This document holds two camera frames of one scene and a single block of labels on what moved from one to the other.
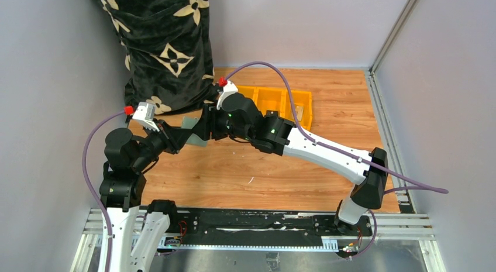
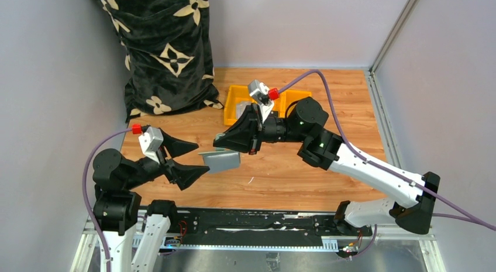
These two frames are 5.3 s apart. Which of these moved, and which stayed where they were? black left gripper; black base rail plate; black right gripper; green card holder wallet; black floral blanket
Moved: black left gripper; green card holder wallet; black right gripper
Stayed: black base rail plate; black floral blanket
